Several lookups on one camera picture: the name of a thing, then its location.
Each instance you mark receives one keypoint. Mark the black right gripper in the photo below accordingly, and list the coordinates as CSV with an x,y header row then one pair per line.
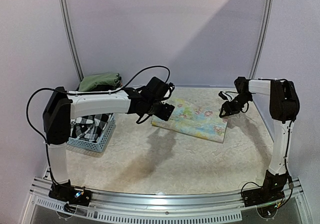
x,y
230,107

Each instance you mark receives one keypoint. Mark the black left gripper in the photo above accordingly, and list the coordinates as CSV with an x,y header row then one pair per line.
x,y
166,114

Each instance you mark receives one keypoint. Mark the floral pastel cloth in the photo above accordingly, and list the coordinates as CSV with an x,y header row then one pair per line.
x,y
194,120

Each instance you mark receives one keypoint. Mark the black white checkered shirt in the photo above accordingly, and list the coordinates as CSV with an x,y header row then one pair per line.
x,y
88,128

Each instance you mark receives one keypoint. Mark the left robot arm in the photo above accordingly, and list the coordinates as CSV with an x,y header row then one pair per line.
x,y
63,106

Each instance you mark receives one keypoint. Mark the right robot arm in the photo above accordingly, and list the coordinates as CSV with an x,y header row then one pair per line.
x,y
284,107

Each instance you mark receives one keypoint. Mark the green folded garment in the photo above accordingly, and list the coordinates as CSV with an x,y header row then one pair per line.
x,y
89,82

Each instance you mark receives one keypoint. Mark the black folded garment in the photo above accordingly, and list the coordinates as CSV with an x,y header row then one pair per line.
x,y
108,84

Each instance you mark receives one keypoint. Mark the light blue plastic basket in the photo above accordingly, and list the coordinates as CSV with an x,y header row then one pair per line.
x,y
102,142

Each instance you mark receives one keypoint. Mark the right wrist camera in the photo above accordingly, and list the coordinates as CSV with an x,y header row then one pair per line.
x,y
225,96

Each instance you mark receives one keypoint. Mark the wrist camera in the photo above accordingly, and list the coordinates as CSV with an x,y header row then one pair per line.
x,y
225,96
171,86

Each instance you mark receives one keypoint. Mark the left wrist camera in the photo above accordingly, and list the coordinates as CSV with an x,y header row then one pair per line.
x,y
171,86

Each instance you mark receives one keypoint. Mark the right aluminium frame post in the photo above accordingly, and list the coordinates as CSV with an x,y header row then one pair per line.
x,y
261,37

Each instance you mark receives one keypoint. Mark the aluminium frame post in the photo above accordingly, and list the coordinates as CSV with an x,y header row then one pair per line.
x,y
261,37
70,38

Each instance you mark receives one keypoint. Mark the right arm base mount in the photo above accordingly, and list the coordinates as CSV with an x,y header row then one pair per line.
x,y
271,190

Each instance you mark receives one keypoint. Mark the aluminium front rail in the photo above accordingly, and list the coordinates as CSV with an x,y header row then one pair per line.
x,y
122,208

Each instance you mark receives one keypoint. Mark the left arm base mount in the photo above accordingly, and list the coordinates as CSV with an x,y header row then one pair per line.
x,y
73,195

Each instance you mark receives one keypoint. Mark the left aluminium frame post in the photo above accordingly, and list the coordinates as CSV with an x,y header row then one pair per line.
x,y
70,38

